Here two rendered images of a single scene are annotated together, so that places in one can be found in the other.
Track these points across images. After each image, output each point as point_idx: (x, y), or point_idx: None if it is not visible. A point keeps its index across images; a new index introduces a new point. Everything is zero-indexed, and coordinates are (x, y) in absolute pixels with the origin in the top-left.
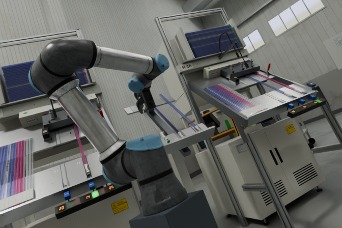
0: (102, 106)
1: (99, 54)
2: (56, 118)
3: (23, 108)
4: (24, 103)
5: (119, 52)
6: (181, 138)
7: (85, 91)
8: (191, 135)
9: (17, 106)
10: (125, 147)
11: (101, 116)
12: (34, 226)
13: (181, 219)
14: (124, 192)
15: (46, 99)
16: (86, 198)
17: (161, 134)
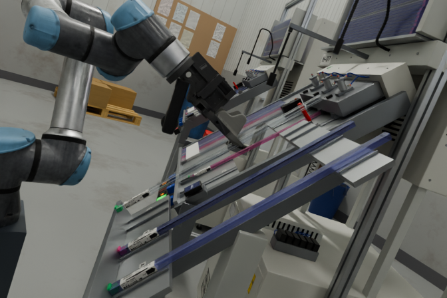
0: (384, 101)
1: (26, 11)
2: (315, 90)
3: (342, 59)
4: (347, 52)
5: (31, 6)
6: (109, 227)
7: (405, 54)
8: (101, 244)
9: (341, 54)
10: (42, 139)
11: (64, 92)
12: (239, 201)
13: None
14: (261, 269)
15: (362, 52)
16: (161, 193)
17: (143, 191)
